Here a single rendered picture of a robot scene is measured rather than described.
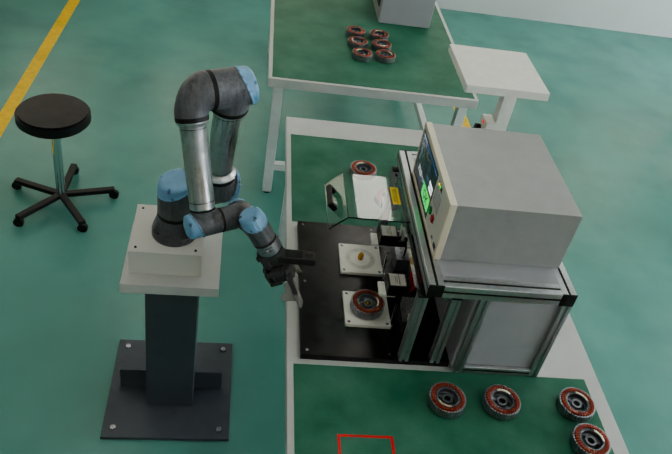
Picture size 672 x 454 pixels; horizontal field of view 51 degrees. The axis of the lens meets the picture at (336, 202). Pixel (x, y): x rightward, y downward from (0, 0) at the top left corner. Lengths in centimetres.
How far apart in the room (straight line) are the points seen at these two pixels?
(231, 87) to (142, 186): 208
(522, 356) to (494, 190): 56
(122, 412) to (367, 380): 115
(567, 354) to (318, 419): 90
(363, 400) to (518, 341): 51
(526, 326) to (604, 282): 196
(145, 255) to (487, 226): 109
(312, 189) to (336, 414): 107
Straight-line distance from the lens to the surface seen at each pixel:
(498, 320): 219
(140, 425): 296
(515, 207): 205
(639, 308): 411
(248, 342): 324
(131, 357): 316
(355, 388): 218
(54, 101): 371
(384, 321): 234
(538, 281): 216
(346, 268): 249
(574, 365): 251
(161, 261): 240
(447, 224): 201
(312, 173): 295
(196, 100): 201
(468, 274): 209
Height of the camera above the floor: 245
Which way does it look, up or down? 37 degrees down
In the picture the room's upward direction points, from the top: 11 degrees clockwise
